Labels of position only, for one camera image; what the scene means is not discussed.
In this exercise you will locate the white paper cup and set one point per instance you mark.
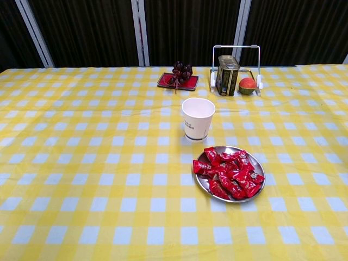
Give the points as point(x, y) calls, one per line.
point(195, 127)

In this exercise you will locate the red rectangular tray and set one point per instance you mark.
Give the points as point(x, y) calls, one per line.
point(190, 83)

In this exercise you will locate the round steel plate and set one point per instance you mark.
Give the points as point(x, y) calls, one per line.
point(201, 181)

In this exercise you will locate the dark purple grape bunch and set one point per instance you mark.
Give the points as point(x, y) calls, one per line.
point(182, 70)

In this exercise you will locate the dark green gold tin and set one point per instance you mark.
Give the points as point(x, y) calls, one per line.
point(227, 79)

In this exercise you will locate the yellow white checked tablecloth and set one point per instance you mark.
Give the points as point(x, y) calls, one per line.
point(81, 163)

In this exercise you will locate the black pleated curtain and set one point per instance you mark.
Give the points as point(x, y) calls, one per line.
point(81, 32)

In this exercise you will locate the white metal frame post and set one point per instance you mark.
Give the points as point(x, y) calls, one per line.
point(140, 32)
point(35, 35)
point(346, 60)
point(242, 27)

